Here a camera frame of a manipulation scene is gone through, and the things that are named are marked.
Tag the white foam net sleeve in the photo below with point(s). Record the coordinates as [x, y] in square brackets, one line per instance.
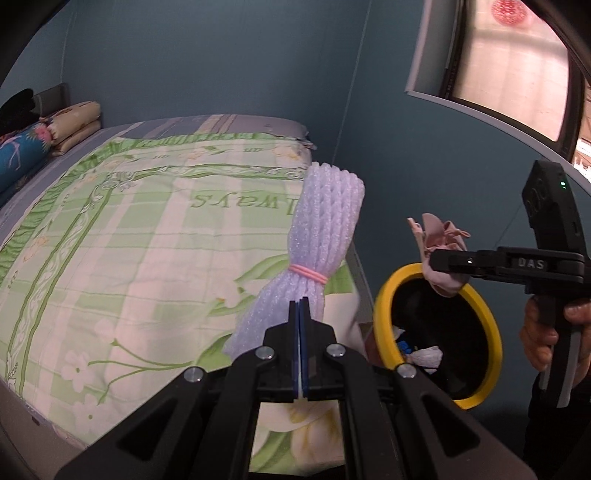
[323, 221]

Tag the red paper window decoration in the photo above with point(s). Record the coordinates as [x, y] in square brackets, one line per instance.
[508, 11]

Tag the window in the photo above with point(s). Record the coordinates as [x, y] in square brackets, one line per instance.
[508, 69]

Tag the blue plastic bag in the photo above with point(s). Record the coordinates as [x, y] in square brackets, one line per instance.
[404, 347]

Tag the black bin with yellow rim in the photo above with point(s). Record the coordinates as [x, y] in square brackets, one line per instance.
[383, 323]

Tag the black clothing pile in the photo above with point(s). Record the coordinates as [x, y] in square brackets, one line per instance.
[16, 110]

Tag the white plastic bag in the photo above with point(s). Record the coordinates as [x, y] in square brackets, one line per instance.
[427, 356]

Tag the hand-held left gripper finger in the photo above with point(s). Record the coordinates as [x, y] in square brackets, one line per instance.
[304, 350]
[294, 350]

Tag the blue floral folded quilt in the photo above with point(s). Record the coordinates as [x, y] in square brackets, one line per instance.
[18, 152]

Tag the person's right forearm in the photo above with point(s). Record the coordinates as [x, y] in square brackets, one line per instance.
[563, 438]

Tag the beige folded quilt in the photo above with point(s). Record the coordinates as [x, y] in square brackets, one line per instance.
[74, 124]

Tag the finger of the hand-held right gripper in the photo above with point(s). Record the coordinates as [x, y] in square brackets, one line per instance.
[448, 261]

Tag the pink balloon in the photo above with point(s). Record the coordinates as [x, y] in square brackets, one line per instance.
[436, 235]

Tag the green floral blanket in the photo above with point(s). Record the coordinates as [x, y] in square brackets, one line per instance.
[138, 240]

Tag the person's right hand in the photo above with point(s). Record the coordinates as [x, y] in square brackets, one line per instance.
[535, 337]

